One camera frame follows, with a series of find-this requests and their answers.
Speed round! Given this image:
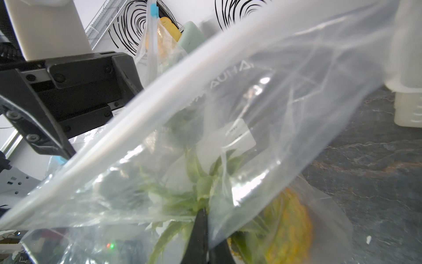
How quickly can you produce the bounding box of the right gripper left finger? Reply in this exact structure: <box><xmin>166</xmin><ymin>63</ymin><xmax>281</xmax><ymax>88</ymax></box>
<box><xmin>181</xmin><ymin>209</ymin><xmax>208</xmax><ymax>264</ymax></box>

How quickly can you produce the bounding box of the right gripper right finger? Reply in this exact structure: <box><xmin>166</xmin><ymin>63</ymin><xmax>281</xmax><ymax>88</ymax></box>
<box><xmin>209</xmin><ymin>240</ymin><xmax>236</xmax><ymax>264</ymax></box>

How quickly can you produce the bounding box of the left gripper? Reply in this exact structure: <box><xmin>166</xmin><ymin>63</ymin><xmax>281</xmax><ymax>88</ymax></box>
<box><xmin>1</xmin><ymin>52</ymin><xmax>144</xmax><ymax>160</ymax></box>

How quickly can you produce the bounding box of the zip-top bag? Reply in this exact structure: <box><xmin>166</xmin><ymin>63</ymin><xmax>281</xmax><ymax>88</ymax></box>
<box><xmin>1</xmin><ymin>1</ymin><xmax>400</xmax><ymax>264</ymax></box>
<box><xmin>134</xmin><ymin>1</ymin><xmax>187</xmax><ymax>88</ymax></box>

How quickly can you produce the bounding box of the pineapple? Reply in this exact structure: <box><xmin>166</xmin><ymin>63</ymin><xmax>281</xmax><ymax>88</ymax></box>
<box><xmin>138</xmin><ymin>148</ymin><xmax>314</xmax><ymax>264</ymax></box>

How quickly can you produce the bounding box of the yellow toast slice left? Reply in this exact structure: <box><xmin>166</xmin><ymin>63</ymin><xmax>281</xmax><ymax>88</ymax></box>
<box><xmin>160</xmin><ymin>17</ymin><xmax>181</xmax><ymax>42</ymax></box>

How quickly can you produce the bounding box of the mint green toaster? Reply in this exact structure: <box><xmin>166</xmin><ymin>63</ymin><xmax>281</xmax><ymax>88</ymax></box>
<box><xmin>178</xmin><ymin>21</ymin><xmax>206</xmax><ymax>54</ymax></box>

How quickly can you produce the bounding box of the white plastic basket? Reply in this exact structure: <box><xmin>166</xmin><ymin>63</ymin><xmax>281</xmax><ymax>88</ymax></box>
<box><xmin>385</xmin><ymin>1</ymin><xmax>422</xmax><ymax>128</ymax></box>

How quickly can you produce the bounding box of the white wire shelf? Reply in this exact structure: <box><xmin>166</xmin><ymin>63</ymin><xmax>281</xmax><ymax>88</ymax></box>
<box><xmin>85</xmin><ymin>0</ymin><xmax>128</xmax><ymax>50</ymax></box>

